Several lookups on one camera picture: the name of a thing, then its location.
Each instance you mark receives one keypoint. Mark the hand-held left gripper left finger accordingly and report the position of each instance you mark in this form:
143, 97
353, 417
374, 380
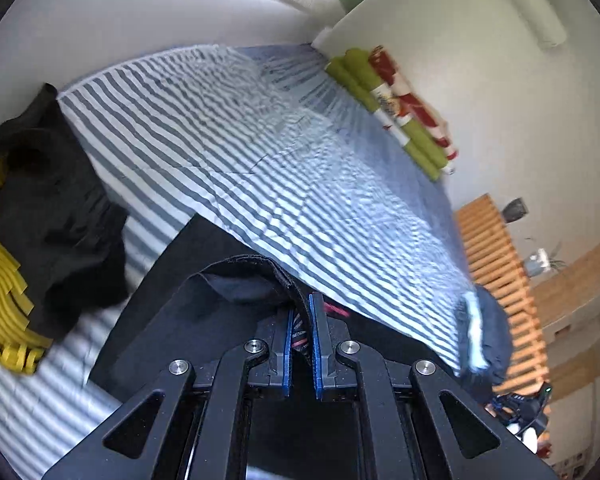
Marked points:
288, 360

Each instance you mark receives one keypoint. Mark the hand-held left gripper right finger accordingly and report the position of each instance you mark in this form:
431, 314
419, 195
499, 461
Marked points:
316, 355

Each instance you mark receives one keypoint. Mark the black pants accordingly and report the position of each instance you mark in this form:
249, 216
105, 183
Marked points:
180, 310

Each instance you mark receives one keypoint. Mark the dark blue folded cloth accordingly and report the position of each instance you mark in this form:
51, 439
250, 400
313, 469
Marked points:
495, 330

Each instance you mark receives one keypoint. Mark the wooden shelf unit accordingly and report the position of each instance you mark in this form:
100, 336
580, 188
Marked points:
575, 285

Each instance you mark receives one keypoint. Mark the small potted plant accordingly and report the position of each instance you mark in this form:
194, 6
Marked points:
540, 262

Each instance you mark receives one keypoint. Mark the striped bed sheet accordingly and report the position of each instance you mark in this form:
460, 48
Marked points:
280, 160

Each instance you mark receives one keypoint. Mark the red white folded blanket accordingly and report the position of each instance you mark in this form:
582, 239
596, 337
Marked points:
415, 110

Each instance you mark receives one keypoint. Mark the black cloth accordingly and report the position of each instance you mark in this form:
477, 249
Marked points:
55, 220

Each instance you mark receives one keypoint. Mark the green red rolled pillows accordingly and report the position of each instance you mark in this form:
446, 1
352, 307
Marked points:
360, 75

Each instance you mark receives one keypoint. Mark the yellow laundry basket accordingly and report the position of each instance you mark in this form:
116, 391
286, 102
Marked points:
5, 300

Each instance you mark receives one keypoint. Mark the wooden slatted bed rail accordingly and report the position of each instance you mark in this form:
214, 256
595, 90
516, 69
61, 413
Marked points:
490, 250

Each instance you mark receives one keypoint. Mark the dark wall fixture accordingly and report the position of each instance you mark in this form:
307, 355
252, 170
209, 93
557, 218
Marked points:
515, 210

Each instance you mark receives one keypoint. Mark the white wall duct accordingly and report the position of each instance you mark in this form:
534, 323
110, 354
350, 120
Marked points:
545, 20

